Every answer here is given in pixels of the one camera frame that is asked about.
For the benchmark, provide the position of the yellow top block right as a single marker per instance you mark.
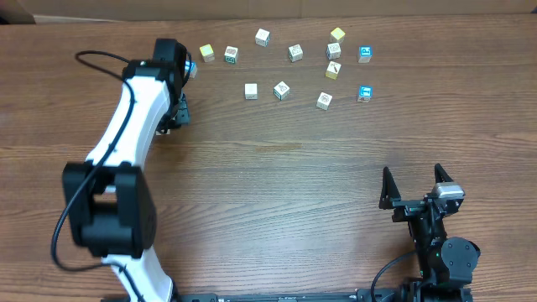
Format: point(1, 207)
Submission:
point(337, 35)

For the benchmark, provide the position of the blue P block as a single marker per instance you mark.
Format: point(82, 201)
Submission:
point(365, 54)

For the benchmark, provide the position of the white block green pattern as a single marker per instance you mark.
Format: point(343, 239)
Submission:
point(295, 53)

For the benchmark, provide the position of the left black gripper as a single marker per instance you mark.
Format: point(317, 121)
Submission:
point(183, 117)

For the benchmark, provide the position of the block with green B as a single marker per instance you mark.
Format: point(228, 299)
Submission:
point(231, 54)

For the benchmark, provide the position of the yellow top block left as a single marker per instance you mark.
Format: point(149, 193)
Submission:
point(207, 53)

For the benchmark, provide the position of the white block blue pattern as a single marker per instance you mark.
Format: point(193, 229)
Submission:
point(333, 51)

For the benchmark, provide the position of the white block green triangle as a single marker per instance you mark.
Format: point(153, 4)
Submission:
point(281, 90)

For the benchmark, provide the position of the plain white block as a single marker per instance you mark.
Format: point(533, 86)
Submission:
point(251, 91)

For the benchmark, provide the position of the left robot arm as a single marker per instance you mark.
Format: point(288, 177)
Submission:
point(108, 202)

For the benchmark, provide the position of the yellow block with tool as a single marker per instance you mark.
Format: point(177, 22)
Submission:
point(332, 70)

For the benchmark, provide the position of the cardboard wall panel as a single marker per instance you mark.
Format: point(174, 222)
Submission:
point(54, 11)

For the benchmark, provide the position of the blue top block right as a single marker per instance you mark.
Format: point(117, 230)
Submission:
point(364, 93)

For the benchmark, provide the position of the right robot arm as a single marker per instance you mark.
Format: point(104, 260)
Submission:
point(446, 263)

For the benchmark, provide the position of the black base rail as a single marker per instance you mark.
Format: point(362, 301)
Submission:
point(362, 295)

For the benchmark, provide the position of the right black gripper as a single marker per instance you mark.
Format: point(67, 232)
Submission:
point(406, 208)

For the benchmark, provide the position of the blue top block left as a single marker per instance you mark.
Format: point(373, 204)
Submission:
point(192, 69)

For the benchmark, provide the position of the white block grape picture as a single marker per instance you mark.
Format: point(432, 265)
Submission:
point(324, 101)

